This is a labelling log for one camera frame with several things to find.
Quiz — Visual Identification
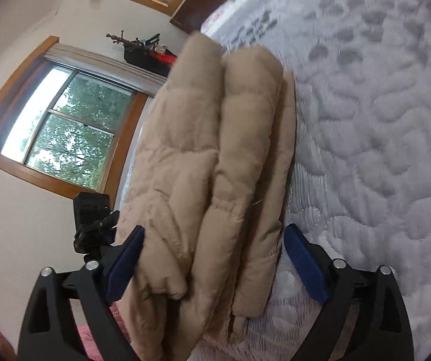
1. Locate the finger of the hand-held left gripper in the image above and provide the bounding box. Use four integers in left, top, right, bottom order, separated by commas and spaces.
100, 210, 122, 232

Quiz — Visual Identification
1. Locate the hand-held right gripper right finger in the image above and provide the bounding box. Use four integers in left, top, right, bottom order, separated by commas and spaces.
284, 223, 415, 361

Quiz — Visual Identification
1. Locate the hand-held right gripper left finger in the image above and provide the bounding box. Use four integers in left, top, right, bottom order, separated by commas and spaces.
17, 225, 145, 361

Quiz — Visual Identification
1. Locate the beige quilted jacket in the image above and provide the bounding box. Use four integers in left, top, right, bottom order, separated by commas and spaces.
112, 32, 297, 361

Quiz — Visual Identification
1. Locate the person's left forearm pink sleeve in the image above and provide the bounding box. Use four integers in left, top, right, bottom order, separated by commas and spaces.
75, 300, 135, 361

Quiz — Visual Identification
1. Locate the coat rack with hanging clothes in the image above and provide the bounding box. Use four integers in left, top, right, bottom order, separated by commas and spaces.
106, 29, 181, 78

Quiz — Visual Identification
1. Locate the large wooden-framed window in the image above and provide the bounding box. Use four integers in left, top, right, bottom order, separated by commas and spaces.
0, 35, 151, 201

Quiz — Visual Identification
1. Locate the grey leaf-pattern quilted bedspread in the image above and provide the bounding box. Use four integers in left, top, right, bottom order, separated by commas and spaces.
185, 0, 431, 361

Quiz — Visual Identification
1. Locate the beige curtain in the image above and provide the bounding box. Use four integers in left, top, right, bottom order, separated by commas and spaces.
42, 43, 170, 97

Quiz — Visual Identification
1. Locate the dark wooden headboard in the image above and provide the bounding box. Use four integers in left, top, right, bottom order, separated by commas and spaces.
169, 0, 277, 35

